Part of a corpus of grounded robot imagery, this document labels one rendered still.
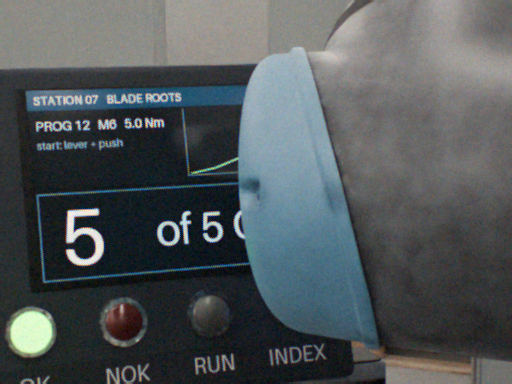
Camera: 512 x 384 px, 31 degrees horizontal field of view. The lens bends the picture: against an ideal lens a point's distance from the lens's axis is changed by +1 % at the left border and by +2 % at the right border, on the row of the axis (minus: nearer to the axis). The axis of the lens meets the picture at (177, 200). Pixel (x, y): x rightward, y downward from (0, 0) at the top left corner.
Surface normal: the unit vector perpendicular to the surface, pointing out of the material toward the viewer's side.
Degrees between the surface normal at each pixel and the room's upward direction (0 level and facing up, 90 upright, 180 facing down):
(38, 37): 90
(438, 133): 62
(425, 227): 92
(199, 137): 75
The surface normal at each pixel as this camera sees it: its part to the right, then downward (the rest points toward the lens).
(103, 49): -0.09, 0.15
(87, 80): 0.27, -0.12
